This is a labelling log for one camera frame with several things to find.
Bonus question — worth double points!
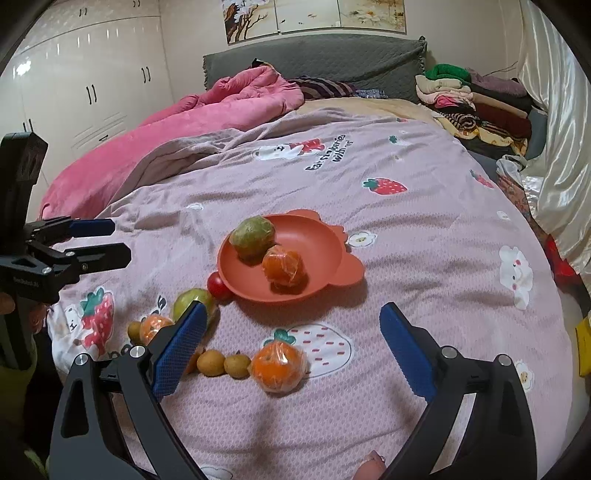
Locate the person's left forearm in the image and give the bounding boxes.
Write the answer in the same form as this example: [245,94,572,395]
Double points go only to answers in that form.
[0,355,47,476]

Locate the grey-blue cloth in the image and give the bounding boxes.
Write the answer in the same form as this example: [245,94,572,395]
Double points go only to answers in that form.
[526,108,550,160]

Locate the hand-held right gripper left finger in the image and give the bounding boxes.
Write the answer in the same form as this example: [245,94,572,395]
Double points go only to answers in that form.
[48,300,208,480]

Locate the small red tomato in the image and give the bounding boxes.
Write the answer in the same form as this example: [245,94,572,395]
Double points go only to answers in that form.
[206,272,233,301]

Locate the white glossy wardrobe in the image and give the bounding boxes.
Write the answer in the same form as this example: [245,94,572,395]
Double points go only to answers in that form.
[0,0,174,195]

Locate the terracotta bear-shaped plate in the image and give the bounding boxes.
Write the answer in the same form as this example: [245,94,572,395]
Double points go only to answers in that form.
[217,209,365,303]

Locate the red cloth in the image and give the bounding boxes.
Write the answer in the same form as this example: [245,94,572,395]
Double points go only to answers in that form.
[545,233,583,287]

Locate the stack of folded clothes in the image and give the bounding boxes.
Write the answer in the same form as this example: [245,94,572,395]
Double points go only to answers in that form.
[414,62,534,158]

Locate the wall painting panel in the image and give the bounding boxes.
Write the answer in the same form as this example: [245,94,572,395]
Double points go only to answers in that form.
[338,0,408,35]
[222,0,280,45]
[276,0,341,35]

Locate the person's left hand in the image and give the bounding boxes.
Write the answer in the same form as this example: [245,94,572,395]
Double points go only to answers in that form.
[0,293,49,335]

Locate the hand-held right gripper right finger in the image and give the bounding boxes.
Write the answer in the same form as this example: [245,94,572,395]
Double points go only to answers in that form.
[379,302,539,480]

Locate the pink fleece blanket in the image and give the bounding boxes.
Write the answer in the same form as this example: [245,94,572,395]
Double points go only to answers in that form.
[37,65,305,220]

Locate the cream satin curtain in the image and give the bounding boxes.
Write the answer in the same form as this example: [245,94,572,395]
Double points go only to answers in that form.
[496,0,591,273]

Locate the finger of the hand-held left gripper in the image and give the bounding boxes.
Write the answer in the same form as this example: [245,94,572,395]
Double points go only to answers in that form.
[23,218,116,243]
[28,243,132,284]

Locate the dark striped cloth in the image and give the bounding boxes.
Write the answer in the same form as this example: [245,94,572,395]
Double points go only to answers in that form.
[288,76,358,101]

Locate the grey quilted headboard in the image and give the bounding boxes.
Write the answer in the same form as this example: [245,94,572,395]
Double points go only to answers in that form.
[202,36,428,100]

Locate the pink strawberry printed duvet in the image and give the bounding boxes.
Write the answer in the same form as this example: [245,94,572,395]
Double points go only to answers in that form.
[39,111,573,480]

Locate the crumpled patterned cloth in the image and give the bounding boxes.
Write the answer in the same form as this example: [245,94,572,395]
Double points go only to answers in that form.
[496,154,555,241]

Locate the green citrus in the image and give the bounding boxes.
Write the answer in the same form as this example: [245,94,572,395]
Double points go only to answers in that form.
[229,216,276,260]
[172,288,219,330]

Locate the brown kiwi large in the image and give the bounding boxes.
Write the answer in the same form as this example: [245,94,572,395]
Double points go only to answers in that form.
[197,349,227,377]

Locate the orange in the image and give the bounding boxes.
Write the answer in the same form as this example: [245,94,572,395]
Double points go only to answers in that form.
[262,244,308,294]
[139,314,175,346]
[248,342,309,394]

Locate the beige bed sheet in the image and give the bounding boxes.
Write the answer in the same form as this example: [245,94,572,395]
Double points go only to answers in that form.
[295,95,444,123]

